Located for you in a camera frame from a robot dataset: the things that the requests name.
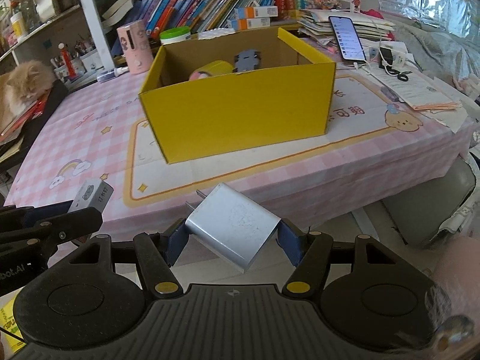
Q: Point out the white charger plug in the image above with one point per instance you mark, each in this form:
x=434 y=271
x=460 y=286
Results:
x=231 y=225

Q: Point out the pink cylindrical humidifier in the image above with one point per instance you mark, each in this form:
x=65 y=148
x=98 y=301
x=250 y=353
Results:
x=135 y=46

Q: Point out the pink pig plush toy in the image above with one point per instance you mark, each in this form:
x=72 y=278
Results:
x=198 y=75

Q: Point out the yellow plastic bag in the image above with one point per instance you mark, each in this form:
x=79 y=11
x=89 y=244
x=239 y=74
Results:
x=11 y=342

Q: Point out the stack of papers and magazines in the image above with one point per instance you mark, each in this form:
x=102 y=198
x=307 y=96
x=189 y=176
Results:
x=323 y=23

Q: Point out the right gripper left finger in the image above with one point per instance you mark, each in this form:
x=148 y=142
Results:
x=155 y=255

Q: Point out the white pen holder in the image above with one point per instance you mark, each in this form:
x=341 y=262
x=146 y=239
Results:
x=91 y=61

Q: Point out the orange fluffy cat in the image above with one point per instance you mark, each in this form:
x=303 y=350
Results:
x=22 y=86

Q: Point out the grey blue toy robot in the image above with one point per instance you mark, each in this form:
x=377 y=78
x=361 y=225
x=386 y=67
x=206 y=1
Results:
x=247 y=60

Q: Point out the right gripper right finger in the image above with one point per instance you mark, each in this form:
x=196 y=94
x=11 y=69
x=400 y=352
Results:
x=309 y=254

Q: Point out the white orange medicine box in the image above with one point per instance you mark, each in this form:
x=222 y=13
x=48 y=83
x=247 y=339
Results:
x=256 y=12

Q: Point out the white jar green lid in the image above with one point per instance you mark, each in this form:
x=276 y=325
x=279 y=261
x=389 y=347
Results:
x=175 y=35

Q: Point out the yellow cardboard box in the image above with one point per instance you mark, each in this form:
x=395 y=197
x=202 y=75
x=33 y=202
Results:
x=286 y=99

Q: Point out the black electronic keyboard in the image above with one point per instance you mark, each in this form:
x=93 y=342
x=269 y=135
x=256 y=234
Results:
x=32 y=128

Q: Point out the white bottle yellow label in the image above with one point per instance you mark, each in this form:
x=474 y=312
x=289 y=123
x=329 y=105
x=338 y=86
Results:
x=18 y=25

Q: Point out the pink checkered tablecloth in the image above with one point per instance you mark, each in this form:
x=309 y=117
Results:
x=101 y=132

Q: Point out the smartphone with lit screen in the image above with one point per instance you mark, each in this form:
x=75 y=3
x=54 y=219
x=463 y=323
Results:
x=347 y=39

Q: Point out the yellow tape roll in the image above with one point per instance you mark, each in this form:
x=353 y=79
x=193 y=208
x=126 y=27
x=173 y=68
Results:
x=216 y=68

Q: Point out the white quilted pouch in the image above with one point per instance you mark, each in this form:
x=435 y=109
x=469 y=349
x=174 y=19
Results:
x=213 y=33

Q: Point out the row of leaning books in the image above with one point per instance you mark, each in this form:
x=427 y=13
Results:
x=199 y=15

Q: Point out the small spray bottle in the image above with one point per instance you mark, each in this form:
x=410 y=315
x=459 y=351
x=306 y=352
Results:
x=111 y=74

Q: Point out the red bottle figurine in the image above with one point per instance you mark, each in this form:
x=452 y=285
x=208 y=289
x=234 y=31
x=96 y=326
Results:
x=67 y=61

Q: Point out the red papers under cat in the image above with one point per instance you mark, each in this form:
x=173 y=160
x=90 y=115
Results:
x=33 y=111

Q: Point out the small white red box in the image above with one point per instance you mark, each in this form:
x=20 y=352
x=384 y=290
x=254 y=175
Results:
x=94 y=193

